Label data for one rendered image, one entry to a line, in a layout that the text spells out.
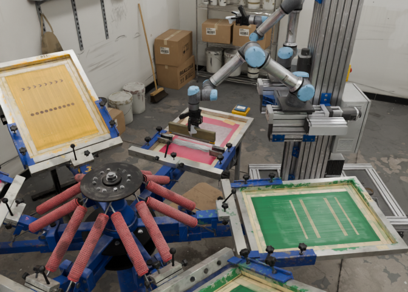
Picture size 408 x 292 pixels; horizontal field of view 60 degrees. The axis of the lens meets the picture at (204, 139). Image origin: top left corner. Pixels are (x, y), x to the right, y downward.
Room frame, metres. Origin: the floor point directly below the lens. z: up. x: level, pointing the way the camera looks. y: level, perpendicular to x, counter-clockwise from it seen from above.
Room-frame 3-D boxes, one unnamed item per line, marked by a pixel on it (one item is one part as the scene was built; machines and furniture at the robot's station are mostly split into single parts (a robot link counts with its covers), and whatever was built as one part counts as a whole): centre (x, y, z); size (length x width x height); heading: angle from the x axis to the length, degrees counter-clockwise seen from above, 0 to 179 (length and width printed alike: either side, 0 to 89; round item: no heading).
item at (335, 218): (1.44, -0.46, 1.05); 1.08 x 0.61 x 0.23; 96
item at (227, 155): (1.98, -0.14, 0.98); 0.30 x 0.05 x 0.07; 156
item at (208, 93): (2.16, -0.03, 1.39); 0.11 x 0.11 x 0.08; 1
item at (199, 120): (2.14, 0.06, 1.23); 0.09 x 0.08 x 0.12; 66
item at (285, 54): (2.79, -0.66, 1.42); 0.13 x 0.12 x 0.14; 155
